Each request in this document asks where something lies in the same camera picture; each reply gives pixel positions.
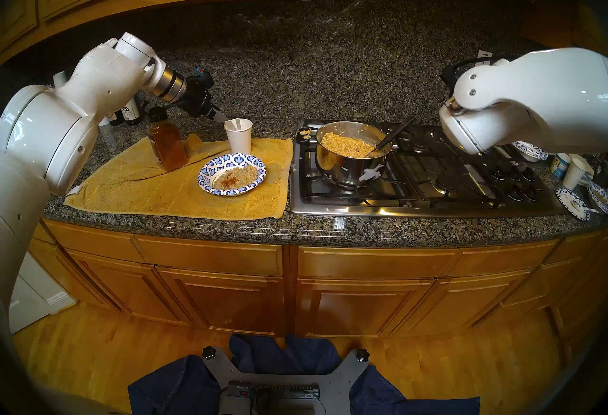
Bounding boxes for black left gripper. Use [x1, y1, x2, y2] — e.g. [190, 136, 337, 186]
[180, 81, 229, 124]

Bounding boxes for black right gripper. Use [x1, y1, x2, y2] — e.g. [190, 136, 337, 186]
[439, 62, 464, 89]

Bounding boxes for ground cinnamon jar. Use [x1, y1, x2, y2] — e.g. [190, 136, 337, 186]
[146, 107, 189, 172]

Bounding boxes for black handled ladle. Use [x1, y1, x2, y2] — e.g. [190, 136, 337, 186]
[368, 117, 416, 157]

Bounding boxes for blue patterned paper bowl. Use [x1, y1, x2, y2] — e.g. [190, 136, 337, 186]
[198, 153, 267, 196]

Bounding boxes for scooped oatmeal portion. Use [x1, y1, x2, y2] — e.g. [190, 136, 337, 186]
[214, 165, 259, 190]

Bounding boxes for oatmeal in saucepan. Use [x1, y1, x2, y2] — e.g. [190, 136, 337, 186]
[322, 131, 376, 158]

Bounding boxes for blue patterned bowl with food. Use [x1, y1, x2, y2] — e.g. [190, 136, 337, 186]
[587, 181, 608, 214]

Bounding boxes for white paper cup with spoons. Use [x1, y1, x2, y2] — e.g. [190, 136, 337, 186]
[224, 118, 253, 154]

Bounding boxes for soy sauce bottle white cap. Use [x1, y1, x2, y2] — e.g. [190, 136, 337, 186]
[123, 97, 142, 126]

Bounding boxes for yellow terry towel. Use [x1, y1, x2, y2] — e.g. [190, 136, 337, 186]
[63, 135, 294, 221]

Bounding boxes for stack of blue patterned bowls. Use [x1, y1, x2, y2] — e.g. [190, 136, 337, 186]
[512, 141, 549, 162]

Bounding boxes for stainless gas cooktop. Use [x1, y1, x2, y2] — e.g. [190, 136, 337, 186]
[290, 120, 563, 217]

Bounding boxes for dark wooden corner cabinet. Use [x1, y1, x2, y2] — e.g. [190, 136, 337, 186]
[520, 0, 608, 53]

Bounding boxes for stainless steel saucepan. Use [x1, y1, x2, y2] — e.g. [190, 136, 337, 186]
[297, 121, 399, 187]

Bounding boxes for small printed food tub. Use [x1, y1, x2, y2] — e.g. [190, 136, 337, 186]
[550, 153, 572, 178]

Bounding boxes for blue patterned paper plate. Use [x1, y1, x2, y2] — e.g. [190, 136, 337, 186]
[556, 187, 592, 221]

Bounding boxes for wooden lower cabinets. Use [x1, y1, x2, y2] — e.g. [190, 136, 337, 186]
[9, 219, 589, 339]

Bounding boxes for dark blue denim cloth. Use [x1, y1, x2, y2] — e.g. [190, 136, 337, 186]
[127, 334, 480, 415]

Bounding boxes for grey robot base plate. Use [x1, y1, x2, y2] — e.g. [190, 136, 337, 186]
[202, 345, 370, 415]

